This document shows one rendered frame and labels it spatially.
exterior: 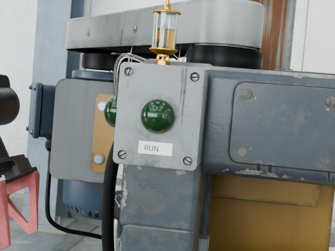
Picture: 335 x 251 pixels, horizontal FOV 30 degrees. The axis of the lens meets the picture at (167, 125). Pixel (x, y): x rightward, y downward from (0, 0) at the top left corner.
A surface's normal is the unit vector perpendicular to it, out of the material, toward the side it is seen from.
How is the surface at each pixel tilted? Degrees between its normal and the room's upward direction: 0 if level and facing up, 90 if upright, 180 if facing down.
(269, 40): 90
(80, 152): 90
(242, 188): 90
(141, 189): 90
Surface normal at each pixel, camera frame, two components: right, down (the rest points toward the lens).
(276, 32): -0.14, 0.04
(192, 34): -0.86, -0.04
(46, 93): 0.31, 0.07
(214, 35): -0.39, 0.02
